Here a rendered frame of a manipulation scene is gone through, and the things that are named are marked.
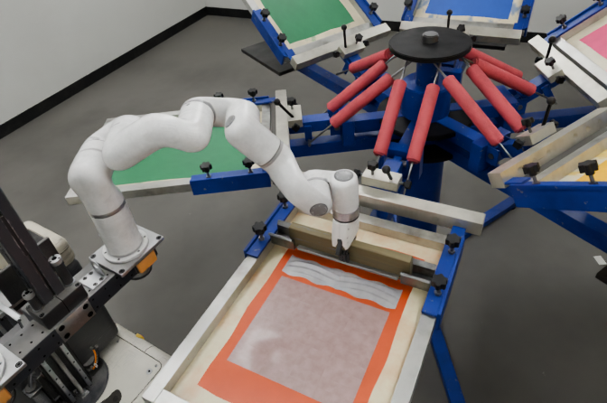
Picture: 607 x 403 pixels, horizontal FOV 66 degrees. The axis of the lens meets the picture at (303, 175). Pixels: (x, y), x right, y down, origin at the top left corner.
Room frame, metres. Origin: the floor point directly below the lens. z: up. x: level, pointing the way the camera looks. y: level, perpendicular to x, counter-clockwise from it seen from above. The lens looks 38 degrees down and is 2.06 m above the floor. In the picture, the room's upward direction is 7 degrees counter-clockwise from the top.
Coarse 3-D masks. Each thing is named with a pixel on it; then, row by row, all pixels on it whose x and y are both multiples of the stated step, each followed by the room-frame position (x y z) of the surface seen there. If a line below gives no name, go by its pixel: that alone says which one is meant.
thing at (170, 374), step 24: (288, 216) 1.16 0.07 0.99; (360, 216) 1.12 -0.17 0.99; (408, 240) 1.01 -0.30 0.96; (432, 240) 0.97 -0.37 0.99; (240, 288) 0.90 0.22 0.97; (216, 312) 0.81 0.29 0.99; (192, 336) 0.74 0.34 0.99; (408, 360) 0.60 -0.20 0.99; (168, 384) 0.62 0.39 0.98; (408, 384) 0.54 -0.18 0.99
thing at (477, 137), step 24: (384, 72) 2.00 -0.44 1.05; (456, 72) 1.92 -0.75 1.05; (384, 96) 1.86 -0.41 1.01; (504, 96) 1.66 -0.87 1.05; (360, 120) 1.66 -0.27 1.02; (504, 120) 1.60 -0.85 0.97; (408, 144) 1.45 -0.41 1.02; (456, 144) 1.49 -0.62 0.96; (480, 144) 1.35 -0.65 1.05; (408, 168) 1.31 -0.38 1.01; (480, 168) 1.33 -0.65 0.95
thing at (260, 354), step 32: (288, 256) 1.01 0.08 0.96; (288, 288) 0.88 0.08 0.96; (320, 288) 0.87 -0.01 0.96; (256, 320) 0.79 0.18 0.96; (288, 320) 0.78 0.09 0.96; (224, 352) 0.70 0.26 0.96; (256, 352) 0.69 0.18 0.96; (288, 352) 0.68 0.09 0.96; (224, 384) 0.61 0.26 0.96; (256, 384) 0.60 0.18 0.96
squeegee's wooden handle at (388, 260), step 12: (300, 228) 1.02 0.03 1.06; (312, 228) 1.02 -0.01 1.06; (300, 240) 1.01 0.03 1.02; (312, 240) 0.99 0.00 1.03; (324, 240) 0.97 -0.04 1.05; (324, 252) 0.97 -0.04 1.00; (348, 252) 0.93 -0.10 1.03; (360, 252) 0.91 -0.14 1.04; (372, 252) 0.89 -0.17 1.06; (384, 252) 0.89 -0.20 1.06; (396, 252) 0.88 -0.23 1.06; (372, 264) 0.89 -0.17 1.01; (384, 264) 0.88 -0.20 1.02; (396, 264) 0.86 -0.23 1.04; (408, 264) 0.84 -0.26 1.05
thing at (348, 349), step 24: (408, 288) 0.83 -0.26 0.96; (336, 312) 0.78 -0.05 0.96; (360, 312) 0.77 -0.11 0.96; (384, 312) 0.76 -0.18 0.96; (312, 336) 0.72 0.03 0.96; (336, 336) 0.71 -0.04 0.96; (360, 336) 0.70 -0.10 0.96; (384, 336) 0.69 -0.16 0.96; (312, 360) 0.65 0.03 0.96; (336, 360) 0.64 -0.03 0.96; (360, 360) 0.63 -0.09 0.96; (384, 360) 0.63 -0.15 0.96; (288, 384) 0.59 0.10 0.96; (312, 384) 0.59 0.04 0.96; (336, 384) 0.58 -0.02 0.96; (360, 384) 0.57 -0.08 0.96
